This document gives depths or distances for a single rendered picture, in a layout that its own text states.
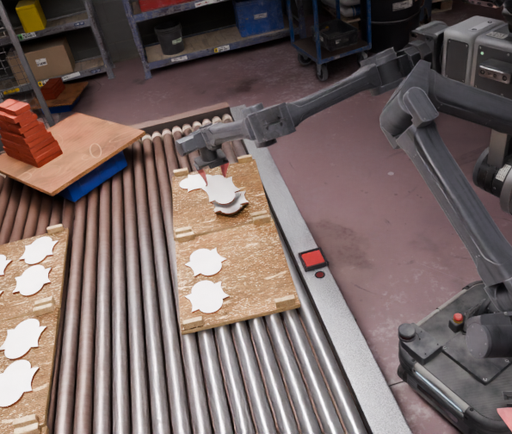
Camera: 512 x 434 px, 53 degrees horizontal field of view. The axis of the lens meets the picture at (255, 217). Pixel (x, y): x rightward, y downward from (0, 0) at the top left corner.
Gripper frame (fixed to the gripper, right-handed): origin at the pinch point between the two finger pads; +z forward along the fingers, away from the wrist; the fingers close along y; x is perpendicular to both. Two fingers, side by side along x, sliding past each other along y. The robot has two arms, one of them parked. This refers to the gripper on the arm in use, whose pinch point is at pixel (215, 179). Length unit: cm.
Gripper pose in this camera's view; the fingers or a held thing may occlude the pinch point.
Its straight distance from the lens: 185.1
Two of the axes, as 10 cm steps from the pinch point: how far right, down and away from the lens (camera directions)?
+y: 9.0, -3.7, 2.3
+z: 1.6, 7.8, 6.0
